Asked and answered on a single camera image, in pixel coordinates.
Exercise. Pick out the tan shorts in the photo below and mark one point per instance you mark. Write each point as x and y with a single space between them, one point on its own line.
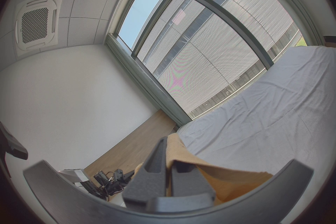
236 183

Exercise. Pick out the bed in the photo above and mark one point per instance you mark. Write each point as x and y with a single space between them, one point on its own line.
262 118

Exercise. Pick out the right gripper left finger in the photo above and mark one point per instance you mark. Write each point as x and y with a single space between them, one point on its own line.
139 186

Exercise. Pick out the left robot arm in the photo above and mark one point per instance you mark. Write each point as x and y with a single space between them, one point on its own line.
76 175

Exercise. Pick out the white ceiling air conditioner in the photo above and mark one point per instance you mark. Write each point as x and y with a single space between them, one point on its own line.
36 23

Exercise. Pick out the window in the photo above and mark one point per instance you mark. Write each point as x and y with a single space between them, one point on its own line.
210 60

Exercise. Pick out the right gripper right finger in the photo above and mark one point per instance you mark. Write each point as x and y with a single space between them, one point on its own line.
189 186

